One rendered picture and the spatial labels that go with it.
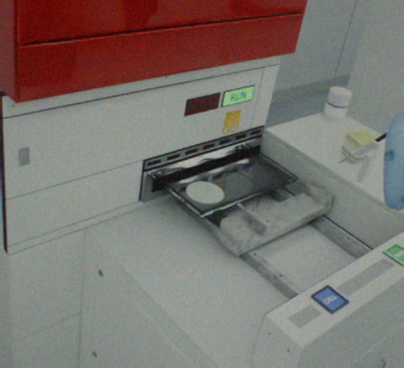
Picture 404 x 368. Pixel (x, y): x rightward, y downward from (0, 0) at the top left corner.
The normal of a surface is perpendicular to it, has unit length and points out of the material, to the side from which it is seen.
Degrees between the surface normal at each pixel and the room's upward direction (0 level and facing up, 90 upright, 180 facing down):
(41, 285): 90
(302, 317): 0
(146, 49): 90
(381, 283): 0
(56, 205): 90
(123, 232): 0
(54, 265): 90
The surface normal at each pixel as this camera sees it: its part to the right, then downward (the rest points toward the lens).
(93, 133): 0.65, 0.48
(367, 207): -0.75, 0.24
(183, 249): 0.15, -0.84
